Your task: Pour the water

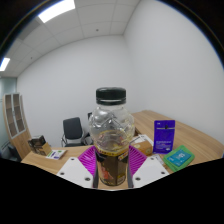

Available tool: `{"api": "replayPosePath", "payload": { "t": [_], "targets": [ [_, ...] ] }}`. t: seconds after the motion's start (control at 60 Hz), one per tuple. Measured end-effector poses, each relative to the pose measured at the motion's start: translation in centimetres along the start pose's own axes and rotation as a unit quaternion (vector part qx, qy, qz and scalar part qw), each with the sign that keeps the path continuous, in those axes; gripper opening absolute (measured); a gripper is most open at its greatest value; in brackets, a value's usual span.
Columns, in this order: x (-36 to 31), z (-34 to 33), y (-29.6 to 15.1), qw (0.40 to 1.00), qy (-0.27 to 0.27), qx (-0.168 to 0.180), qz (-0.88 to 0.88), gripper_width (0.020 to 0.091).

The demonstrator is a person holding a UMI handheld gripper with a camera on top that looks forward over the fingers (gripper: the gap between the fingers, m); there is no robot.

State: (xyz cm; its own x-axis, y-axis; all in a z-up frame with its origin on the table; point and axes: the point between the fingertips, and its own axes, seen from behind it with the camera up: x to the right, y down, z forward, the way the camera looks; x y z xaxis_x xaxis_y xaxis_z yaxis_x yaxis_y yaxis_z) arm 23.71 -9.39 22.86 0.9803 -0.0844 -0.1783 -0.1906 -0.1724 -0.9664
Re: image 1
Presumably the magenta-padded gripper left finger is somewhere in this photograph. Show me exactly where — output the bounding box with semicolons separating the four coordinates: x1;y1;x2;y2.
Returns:
56;144;98;189

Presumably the flat green box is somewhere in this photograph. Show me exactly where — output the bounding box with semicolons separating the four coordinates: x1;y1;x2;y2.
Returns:
162;144;196;173

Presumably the orange cardboard box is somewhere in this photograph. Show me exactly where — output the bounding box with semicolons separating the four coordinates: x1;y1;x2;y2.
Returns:
129;134;155;157

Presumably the white green booklet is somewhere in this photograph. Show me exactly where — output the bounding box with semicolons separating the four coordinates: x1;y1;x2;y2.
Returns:
45;149;67;161

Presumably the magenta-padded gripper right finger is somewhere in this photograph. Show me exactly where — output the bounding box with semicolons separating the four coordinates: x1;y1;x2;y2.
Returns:
127;144;171;189

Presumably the purple standing sign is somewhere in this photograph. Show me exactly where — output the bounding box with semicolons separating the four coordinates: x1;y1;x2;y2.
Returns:
153;119;177;155

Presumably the small dark brown box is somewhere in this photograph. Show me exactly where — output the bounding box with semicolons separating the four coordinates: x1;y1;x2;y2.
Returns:
27;134;46;155

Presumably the wooden shelf cabinet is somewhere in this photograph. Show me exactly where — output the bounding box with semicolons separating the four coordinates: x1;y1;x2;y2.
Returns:
2;92;33;160

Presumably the large dark brown box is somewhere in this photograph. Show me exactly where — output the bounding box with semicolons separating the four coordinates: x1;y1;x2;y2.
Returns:
38;140;54;157

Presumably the grey ceiling air vent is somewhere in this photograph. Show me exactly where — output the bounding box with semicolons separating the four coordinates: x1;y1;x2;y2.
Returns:
16;18;43;41

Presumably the clear black-capped drink bottle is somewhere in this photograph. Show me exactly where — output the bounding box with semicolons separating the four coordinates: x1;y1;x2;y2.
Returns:
88;86;136;187

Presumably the rectangular ceiling light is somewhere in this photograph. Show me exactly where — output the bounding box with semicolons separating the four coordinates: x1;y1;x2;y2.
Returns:
0;57;11;72
37;0;77;24

